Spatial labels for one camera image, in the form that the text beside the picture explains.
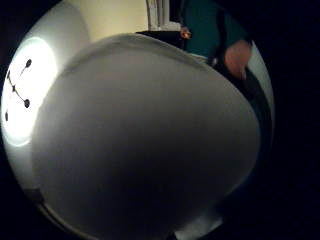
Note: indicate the white door frame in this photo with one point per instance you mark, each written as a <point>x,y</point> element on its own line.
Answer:
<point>157,13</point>

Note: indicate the black-armed ceiling lamp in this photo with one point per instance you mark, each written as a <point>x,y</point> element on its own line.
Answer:
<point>20,95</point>

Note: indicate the the person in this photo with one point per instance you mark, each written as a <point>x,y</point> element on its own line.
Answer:
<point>200,30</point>

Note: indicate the black cabinet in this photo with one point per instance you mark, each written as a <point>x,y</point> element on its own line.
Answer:
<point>163,37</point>

